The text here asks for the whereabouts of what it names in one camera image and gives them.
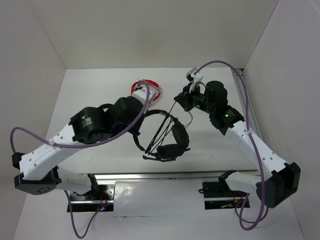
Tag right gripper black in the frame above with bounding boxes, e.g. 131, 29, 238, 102
174, 81, 215, 114

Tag black headset with cable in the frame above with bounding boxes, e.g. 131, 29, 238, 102
133, 109, 191, 163

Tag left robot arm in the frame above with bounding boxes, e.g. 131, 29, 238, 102
12, 96, 150, 200

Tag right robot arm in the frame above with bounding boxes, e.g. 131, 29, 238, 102
174, 81, 301, 209

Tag red headphones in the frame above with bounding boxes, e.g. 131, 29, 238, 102
131, 79, 162, 104

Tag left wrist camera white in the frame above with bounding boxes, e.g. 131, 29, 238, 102
131, 85, 157, 104

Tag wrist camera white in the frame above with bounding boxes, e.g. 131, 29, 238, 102
131, 85, 157, 104
186, 67, 204, 94

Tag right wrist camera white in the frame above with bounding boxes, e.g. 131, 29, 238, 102
186, 67, 204, 94

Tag aluminium rail right side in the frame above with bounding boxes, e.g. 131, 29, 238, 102
231, 68, 263, 139

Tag aluminium rail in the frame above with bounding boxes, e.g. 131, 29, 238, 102
94, 169, 258, 183
231, 68, 263, 139

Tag aluminium rail front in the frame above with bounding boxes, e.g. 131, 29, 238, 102
94, 169, 258, 183

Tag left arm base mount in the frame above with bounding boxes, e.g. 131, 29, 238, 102
65, 174, 116, 212

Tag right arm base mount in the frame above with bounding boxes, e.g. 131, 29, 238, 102
198, 181, 247, 210

